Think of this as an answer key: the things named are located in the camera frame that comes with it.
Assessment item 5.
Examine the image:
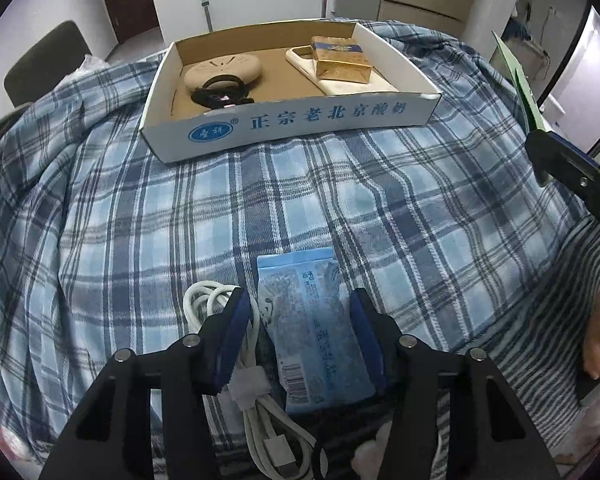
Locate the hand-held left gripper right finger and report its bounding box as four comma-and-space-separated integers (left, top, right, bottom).
349, 287, 563, 480

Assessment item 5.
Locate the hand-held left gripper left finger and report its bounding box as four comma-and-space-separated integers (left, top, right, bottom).
39, 287, 253, 480

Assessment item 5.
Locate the white charging cable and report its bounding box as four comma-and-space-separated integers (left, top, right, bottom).
182, 281, 328, 480

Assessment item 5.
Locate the black chair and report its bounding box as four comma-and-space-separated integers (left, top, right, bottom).
0, 20, 93, 156

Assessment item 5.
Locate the striped grey clothing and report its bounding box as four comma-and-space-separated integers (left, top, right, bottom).
445, 215, 600, 480

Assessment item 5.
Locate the beige round disc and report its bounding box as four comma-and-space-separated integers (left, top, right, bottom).
184, 53, 262, 97

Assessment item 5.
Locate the white plastic bag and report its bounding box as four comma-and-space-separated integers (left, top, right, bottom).
70, 52, 111, 78

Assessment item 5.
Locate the yellow cigarette pack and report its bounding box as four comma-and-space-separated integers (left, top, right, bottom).
311, 36, 374, 84

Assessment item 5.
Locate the shallow cardboard box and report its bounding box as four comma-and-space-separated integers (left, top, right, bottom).
141, 16, 442, 164

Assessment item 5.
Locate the blue plaid cloth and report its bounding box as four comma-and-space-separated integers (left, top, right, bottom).
0, 20, 600, 471

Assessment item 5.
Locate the blue tissue pack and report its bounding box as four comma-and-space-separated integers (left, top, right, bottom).
256, 246, 388, 414

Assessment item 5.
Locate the cream phone case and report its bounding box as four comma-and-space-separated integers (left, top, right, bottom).
285, 45, 400, 97

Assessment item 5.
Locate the black hair tie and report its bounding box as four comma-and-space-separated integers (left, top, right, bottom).
190, 74, 256, 109

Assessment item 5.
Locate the green note pad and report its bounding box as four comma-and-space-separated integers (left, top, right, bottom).
491, 30, 548, 133

